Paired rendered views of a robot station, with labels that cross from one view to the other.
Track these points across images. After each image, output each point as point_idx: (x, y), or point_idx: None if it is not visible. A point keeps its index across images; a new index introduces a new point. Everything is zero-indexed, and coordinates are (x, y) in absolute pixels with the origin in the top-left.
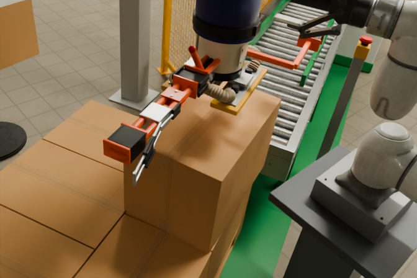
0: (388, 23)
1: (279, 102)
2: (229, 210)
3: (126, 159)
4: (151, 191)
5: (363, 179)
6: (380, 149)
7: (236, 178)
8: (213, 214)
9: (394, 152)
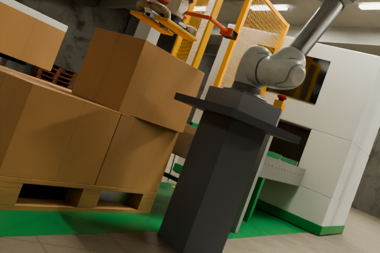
0: None
1: (202, 72)
2: (145, 103)
3: None
4: (98, 65)
5: (238, 77)
6: (248, 51)
7: (155, 69)
8: (133, 69)
9: (256, 51)
